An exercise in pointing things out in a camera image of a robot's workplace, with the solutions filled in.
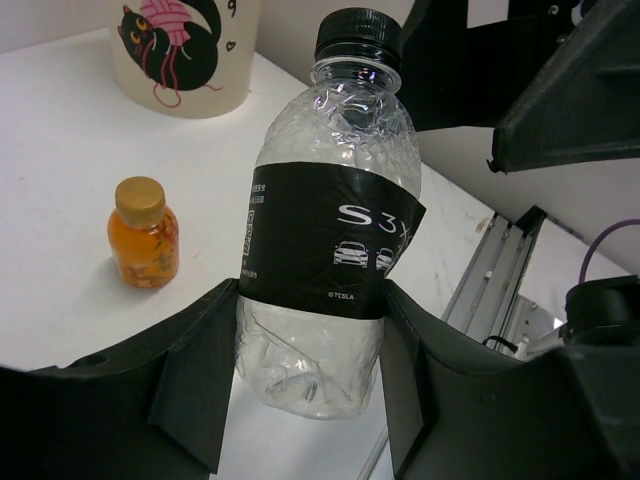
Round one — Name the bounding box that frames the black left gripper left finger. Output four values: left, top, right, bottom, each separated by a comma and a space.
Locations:
1, 279, 238, 479

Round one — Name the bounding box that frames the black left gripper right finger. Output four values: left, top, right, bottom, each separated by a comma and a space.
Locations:
380, 279, 639, 479

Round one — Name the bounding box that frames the cream panda bin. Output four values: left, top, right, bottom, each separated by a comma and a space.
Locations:
107, 0, 262, 119

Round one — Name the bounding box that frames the orange bottle with gold cap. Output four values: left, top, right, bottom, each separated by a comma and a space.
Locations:
107, 176, 179, 289

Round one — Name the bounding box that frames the right aluminium side rail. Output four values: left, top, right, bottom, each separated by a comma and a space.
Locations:
442, 206, 563, 360

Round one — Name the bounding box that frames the clear bottle black label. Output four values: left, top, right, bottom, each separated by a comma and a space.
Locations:
236, 7, 425, 420

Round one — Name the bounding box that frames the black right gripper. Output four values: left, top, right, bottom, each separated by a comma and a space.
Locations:
399, 0, 639, 173

